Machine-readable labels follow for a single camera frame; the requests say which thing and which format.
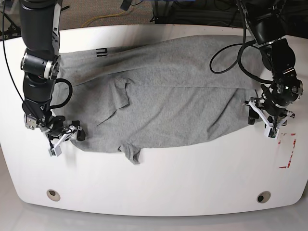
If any yellow cable on floor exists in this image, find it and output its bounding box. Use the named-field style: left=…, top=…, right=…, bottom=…
left=83, top=12, right=132, bottom=28

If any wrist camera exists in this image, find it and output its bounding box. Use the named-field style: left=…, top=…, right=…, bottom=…
left=48, top=146, right=62, bottom=156
left=264, top=124, right=280, bottom=139

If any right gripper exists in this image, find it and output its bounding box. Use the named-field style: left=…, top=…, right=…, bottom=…
left=24, top=114, right=86, bottom=148

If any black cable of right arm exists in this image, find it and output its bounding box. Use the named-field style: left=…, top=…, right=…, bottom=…
left=49, top=78, right=73, bottom=110

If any table cable grommet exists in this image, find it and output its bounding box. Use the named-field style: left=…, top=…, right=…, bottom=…
left=46, top=189, right=61, bottom=202
left=257, top=191, right=271, bottom=204

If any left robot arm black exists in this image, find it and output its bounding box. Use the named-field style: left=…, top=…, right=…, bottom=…
left=237, top=0, right=303, bottom=128

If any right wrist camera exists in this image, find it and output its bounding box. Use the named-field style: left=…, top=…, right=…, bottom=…
left=48, top=146, right=62, bottom=156

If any grey T-shirt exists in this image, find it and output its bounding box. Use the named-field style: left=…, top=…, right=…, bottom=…
left=54, top=35, right=258, bottom=164

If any red tape rectangle marking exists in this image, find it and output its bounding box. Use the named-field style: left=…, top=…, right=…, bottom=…
left=276, top=133, right=297, bottom=169

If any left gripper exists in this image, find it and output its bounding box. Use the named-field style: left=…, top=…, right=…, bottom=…
left=244, top=79, right=303, bottom=128

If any right table cable grommet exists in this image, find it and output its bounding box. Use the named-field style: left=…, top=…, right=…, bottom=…
left=257, top=191, right=271, bottom=204

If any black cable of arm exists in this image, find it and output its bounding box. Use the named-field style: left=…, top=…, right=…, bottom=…
left=49, top=78, right=73, bottom=110
left=209, top=0, right=277, bottom=85

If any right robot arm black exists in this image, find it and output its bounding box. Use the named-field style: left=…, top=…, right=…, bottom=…
left=19, top=0, right=86, bottom=156

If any left table cable grommet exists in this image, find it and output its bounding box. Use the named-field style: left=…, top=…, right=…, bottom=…
left=46, top=189, right=61, bottom=202

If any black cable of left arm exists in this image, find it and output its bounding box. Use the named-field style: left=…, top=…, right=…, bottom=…
left=209, top=0, right=277, bottom=85

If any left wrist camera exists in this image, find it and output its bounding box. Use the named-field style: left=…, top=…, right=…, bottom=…
left=264, top=124, right=280, bottom=139

